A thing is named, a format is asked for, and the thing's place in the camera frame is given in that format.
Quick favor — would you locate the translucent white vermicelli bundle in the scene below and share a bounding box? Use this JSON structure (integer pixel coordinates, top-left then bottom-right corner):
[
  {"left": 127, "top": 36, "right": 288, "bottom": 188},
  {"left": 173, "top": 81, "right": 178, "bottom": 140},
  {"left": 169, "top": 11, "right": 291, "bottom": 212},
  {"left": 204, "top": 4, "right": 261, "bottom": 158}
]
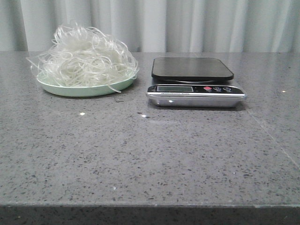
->
[{"left": 27, "top": 23, "right": 139, "bottom": 92}]

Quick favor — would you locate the digital kitchen scale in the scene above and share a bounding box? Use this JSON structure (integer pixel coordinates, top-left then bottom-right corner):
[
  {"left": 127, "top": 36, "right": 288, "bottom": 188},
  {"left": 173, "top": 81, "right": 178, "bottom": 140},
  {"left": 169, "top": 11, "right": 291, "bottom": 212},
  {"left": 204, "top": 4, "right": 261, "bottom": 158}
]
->
[{"left": 146, "top": 57, "right": 247, "bottom": 108}]

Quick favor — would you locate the light green round plate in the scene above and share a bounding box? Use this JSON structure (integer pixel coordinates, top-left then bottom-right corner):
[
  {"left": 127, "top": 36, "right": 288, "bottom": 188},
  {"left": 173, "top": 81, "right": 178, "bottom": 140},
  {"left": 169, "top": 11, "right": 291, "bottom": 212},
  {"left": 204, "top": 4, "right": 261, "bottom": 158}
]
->
[{"left": 37, "top": 73, "right": 137, "bottom": 98}]

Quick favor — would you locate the white pleated curtain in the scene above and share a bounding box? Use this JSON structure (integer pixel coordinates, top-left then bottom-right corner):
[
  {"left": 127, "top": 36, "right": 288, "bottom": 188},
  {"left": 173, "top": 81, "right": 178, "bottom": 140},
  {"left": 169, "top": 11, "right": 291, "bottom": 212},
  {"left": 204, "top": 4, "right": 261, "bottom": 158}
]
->
[{"left": 0, "top": 0, "right": 300, "bottom": 53}]

